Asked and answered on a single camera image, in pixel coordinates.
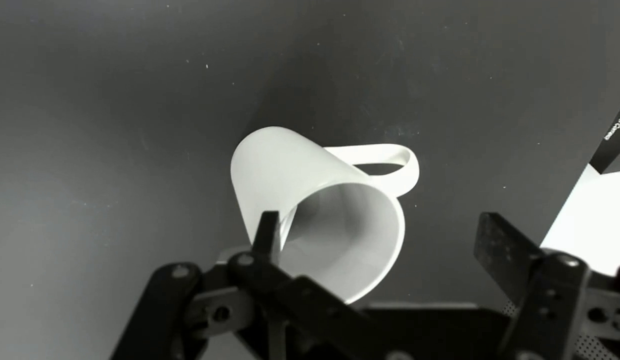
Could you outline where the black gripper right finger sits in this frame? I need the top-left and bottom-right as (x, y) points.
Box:
(474, 213), (543, 302)

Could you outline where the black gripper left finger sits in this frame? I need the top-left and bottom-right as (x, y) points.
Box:
(251, 210), (279, 264)

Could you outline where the white ceramic mug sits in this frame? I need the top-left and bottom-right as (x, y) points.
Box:
(230, 127), (419, 304)

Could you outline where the small black box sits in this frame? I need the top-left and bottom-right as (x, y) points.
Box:
(590, 110), (620, 175)

